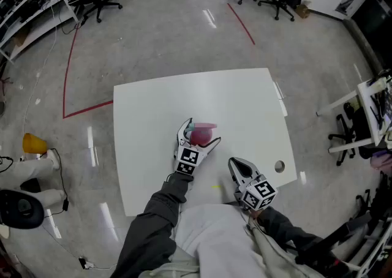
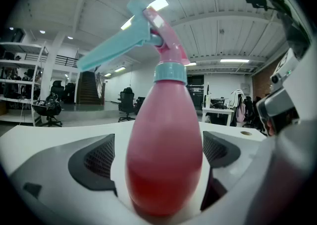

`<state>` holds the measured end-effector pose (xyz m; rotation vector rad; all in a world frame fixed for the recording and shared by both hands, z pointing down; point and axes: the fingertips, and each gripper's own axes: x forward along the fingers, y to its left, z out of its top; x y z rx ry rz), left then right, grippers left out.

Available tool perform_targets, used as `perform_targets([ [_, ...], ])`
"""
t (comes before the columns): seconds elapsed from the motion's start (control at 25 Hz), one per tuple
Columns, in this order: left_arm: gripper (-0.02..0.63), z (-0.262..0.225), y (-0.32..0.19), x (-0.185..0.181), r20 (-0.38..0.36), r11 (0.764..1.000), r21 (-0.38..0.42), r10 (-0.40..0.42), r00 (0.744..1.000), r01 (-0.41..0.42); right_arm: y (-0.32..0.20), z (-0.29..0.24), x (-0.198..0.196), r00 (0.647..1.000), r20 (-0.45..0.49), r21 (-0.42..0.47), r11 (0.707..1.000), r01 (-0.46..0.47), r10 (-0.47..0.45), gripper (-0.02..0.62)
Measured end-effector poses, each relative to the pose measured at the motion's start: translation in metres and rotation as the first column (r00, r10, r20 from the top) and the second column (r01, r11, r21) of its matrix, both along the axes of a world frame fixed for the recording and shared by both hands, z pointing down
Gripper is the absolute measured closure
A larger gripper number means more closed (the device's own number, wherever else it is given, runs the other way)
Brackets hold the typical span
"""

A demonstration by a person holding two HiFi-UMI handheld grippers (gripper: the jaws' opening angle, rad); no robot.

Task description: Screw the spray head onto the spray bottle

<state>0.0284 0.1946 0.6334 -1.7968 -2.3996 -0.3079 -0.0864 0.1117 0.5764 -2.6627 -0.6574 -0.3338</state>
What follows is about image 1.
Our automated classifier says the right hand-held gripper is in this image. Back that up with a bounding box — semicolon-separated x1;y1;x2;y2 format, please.
227;156;278;212

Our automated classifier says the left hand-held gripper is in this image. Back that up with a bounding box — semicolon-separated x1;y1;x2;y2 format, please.
175;118;222;176

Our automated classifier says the pink spray bottle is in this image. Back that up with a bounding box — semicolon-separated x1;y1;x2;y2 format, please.
189;127;214;146

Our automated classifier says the pink spray bottle trigger head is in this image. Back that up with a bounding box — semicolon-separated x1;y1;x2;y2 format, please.
186;121;219;133

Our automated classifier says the person's right forearm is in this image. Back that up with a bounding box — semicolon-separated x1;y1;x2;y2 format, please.
249;205;331;259

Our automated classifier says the person's left forearm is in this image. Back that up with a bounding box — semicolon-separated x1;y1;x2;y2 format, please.
109;171;195;278

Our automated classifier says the person's light clothed torso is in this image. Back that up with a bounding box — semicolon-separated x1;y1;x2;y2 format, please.
146;203;325;278

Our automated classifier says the black swivel chair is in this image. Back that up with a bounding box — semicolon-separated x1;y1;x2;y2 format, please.
328;102;373;167

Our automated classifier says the black angular equipment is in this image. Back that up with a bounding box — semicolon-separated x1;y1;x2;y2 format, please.
295;190;392;278

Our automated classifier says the straight red floor tape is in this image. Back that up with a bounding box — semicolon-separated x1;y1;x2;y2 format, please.
227;3;256;46

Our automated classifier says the angled red floor tape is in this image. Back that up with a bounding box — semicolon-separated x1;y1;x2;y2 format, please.
62;24;114;119

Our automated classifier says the pink bag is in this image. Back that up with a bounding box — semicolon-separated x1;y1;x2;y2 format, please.
369;153;392;171

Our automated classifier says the white side desk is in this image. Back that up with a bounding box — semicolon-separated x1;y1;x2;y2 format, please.
316;77;392;152

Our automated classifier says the yellow plastic cup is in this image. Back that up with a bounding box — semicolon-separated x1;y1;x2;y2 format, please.
22;132;48;154

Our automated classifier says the cardboard box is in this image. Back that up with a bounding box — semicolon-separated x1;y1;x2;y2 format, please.
294;1;311;20

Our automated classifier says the black floor cable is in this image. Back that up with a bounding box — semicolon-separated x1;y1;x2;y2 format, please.
42;147;69;219

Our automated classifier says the wall poster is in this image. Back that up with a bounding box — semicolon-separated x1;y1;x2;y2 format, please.
334;0;367;14

